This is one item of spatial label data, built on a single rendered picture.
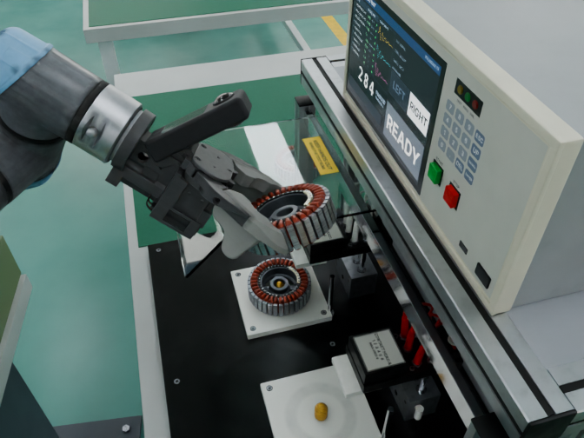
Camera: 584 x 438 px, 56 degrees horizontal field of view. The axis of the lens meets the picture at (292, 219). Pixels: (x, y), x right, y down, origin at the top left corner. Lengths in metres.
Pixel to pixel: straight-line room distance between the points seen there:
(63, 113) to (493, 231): 0.43
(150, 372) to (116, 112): 0.51
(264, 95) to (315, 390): 0.95
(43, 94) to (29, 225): 1.92
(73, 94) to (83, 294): 1.59
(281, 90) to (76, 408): 1.13
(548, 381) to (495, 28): 0.34
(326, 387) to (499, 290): 0.41
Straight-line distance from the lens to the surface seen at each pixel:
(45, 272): 2.27
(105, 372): 1.91
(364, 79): 0.78
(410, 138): 0.66
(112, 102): 0.59
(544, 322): 0.59
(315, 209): 0.59
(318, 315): 0.96
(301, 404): 0.87
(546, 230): 0.52
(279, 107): 1.54
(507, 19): 0.64
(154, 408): 0.93
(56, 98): 0.59
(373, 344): 0.77
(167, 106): 1.58
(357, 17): 0.78
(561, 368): 0.57
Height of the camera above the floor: 1.55
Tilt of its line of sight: 43 degrees down
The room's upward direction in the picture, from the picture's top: straight up
